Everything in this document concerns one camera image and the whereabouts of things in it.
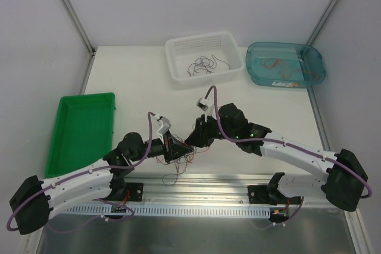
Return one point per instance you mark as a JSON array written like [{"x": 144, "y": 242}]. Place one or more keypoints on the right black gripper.
[{"x": 204, "y": 132}]

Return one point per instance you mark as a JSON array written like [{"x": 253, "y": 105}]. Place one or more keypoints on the aluminium mounting rail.
[{"x": 213, "y": 187}]

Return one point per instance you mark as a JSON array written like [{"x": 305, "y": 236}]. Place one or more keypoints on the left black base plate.
[{"x": 133, "y": 192}]

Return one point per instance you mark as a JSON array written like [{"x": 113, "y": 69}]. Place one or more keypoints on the left aluminium frame post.
[{"x": 77, "y": 25}]

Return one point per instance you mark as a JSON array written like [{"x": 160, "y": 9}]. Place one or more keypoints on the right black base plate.
[{"x": 263, "y": 194}]

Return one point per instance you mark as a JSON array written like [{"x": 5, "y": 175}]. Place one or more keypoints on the white perforated basket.
[{"x": 203, "y": 59}]

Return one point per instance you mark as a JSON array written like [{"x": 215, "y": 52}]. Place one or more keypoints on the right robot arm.
[{"x": 339, "y": 177}]

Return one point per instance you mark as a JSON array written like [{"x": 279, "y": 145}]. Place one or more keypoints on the white slotted cable duct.
[{"x": 171, "y": 211}]

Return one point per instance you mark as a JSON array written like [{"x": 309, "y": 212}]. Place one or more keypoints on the right aluminium frame post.
[{"x": 322, "y": 21}]

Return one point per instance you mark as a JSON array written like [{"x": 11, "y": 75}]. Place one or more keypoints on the aluminium frame post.
[
  {"x": 322, "y": 21},
  {"x": 77, "y": 25}
]

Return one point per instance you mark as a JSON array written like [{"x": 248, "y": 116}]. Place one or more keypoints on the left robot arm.
[{"x": 37, "y": 201}]

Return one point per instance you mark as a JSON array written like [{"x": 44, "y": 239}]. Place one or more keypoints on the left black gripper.
[{"x": 168, "y": 151}]

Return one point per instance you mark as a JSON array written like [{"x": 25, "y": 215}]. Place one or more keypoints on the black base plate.
[
  {"x": 133, "y": 192},
  {"x": 263, "y": 194}
]

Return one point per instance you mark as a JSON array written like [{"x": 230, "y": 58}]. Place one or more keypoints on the green plastic tray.
[{"x": 83, "y": 132}]

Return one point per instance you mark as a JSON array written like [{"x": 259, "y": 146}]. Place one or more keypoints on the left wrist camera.
[{"x": 164, "y": 126}]

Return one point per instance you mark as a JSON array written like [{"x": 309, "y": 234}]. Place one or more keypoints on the teal transparent container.
[{"x": 289, "y": 65}]

